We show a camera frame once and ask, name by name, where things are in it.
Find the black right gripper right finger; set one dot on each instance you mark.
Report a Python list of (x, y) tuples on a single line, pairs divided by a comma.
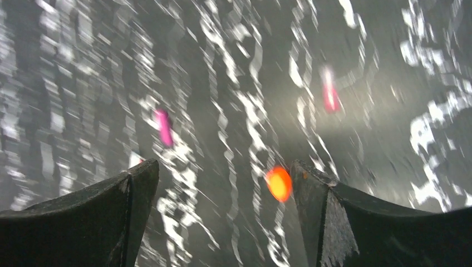
[(343, 226)]

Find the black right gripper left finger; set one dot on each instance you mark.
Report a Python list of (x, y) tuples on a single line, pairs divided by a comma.
[(99, 225)]

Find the white green pen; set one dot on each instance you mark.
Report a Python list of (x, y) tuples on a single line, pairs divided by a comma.
[(135, 159)]

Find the purple pen cap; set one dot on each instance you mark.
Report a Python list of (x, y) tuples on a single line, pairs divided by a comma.
[(163, 120)]

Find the red pen cap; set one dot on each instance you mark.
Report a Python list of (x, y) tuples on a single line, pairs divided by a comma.
[(330, 95)]

